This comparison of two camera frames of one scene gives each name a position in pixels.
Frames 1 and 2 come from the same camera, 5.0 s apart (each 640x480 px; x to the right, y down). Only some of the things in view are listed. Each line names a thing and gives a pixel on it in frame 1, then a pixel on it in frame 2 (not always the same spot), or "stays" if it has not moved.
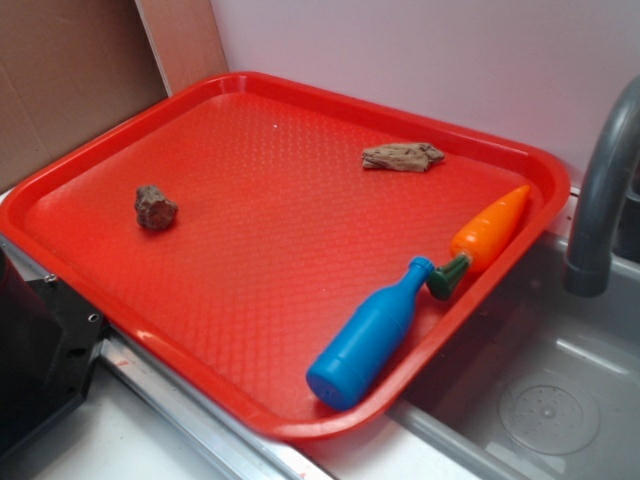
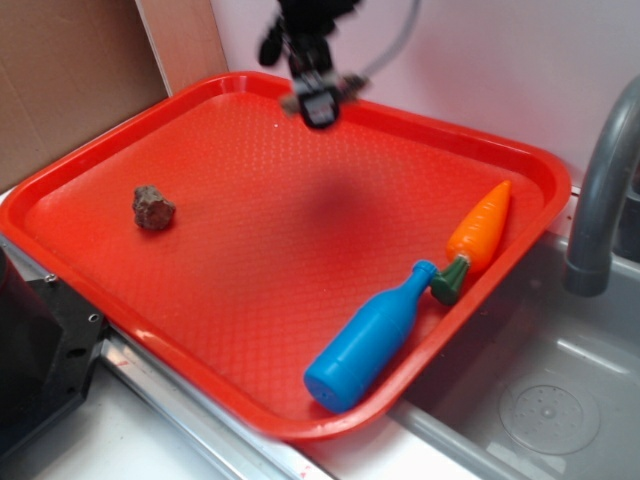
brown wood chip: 411,156 to 350,87
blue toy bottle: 363,341 stays
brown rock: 153,211 stays
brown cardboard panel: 72,69 stays
